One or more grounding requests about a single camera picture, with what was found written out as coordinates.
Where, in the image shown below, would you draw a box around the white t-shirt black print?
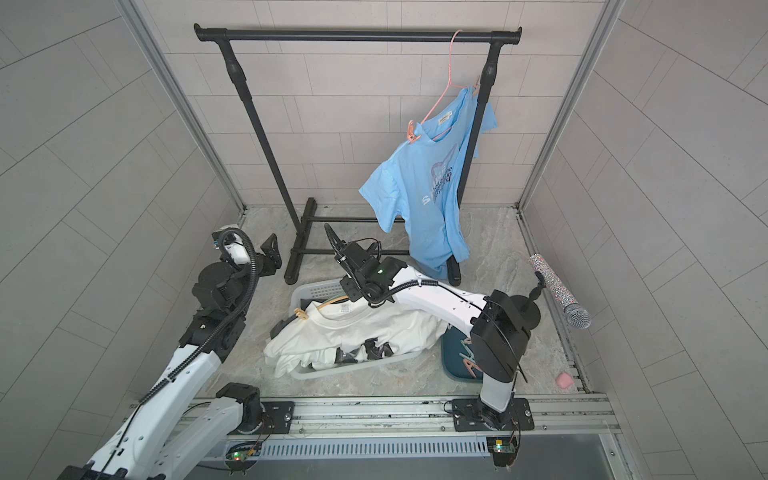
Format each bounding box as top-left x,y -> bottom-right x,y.
264,300 -> 449,377

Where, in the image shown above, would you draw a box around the light blue t-shirt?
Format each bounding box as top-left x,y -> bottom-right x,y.
359,88 -> 478,279

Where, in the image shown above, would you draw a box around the pink clothespin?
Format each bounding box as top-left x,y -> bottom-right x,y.
406,120 -> 421,144

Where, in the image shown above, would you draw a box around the pink wire hanger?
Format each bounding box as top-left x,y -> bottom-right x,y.
407,29 -> 464,142

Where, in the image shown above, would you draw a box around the orange plastic hanger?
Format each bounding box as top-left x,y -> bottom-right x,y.
305,295 -> 350,313

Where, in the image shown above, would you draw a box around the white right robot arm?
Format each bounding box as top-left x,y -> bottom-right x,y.
324,224 -> 546,432

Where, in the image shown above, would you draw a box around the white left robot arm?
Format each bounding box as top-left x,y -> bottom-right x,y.
59,225 -> 282,479

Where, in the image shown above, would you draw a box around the white laundry basket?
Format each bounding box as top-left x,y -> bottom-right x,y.
290,279 -> 420,380

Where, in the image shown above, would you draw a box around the black clothes rack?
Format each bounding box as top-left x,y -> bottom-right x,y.
194,23 -> 523,287

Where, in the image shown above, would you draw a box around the teal clothespin tray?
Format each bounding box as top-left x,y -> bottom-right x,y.
441,327 -> 483,383

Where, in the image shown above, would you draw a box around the glitter microphone on stand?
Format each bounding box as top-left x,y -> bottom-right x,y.
529,254 -> 591,330

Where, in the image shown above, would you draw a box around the pink object on floor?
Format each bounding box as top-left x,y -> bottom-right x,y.
555,372 -> 575,390

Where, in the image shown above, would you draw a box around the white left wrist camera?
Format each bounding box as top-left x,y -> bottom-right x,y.
212,225 -> 250,266

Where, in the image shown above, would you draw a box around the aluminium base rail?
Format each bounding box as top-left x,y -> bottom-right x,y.
150,395 -> 620,477

